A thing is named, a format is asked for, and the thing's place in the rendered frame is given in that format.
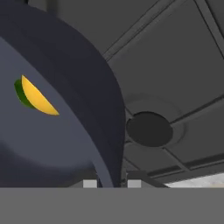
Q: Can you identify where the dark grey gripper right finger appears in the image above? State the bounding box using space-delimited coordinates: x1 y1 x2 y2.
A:
126 170 171 188

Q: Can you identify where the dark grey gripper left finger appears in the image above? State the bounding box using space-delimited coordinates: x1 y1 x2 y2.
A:
68 178 100 188

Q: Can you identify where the dark blue-grey pot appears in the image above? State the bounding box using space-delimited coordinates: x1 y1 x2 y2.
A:
0 0 127 188

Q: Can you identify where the black round burner cap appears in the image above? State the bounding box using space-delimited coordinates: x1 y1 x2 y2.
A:
125 111 174 148

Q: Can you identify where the yellow and green vegetable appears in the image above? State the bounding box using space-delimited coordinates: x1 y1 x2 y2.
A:
13 74 60 116

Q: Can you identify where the dark grey hob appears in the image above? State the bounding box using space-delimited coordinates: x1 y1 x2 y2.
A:
27 0 224 188

